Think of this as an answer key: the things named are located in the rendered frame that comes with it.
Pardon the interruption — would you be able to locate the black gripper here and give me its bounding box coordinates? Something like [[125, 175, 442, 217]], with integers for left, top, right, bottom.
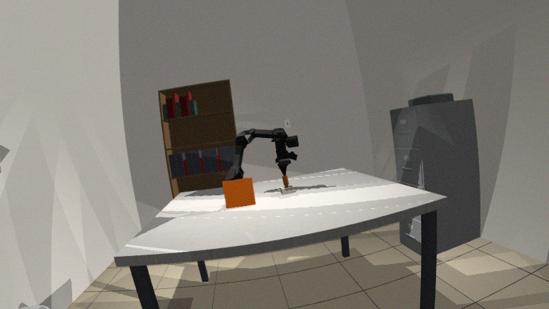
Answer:
[[275, 148, 291, 176]]

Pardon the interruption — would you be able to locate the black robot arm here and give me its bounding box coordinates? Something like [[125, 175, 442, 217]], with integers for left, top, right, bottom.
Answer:
[[225, 128, 299, 181]]

